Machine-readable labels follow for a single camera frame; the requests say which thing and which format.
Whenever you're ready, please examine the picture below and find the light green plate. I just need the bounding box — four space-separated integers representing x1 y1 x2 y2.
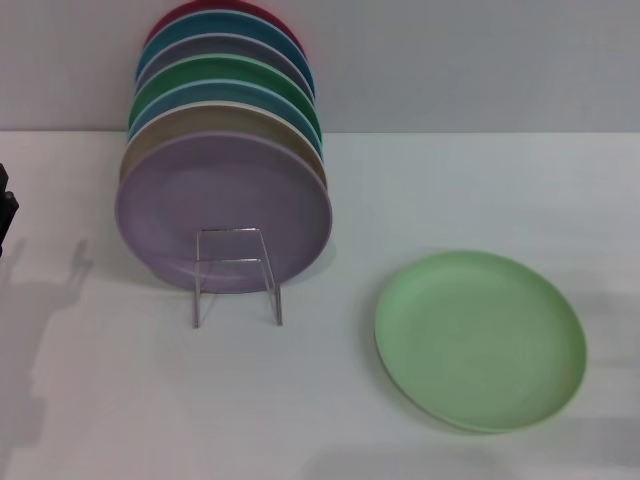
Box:
373 248 588 435

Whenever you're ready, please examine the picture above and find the purple plate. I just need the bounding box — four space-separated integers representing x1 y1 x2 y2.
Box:
114 130 334 294

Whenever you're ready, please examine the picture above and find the beige plate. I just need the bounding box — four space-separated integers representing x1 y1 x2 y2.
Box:
118 99 329 192

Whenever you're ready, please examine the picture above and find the light blue plate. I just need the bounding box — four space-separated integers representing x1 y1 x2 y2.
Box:
126 78 324 162

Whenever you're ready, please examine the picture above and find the dark green plate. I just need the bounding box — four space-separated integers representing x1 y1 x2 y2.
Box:
127 53 322 137

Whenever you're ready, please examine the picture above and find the maroon plate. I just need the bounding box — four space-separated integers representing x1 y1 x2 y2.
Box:
144 0 308 52

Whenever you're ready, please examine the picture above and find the grey lavender plate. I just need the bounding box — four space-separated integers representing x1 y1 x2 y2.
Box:
136 32 318 104

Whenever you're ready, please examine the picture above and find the teal plate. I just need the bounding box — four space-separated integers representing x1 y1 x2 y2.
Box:
133 10 314 92

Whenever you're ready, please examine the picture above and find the metal wire plate rack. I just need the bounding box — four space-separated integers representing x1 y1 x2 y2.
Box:
192 227 284 329

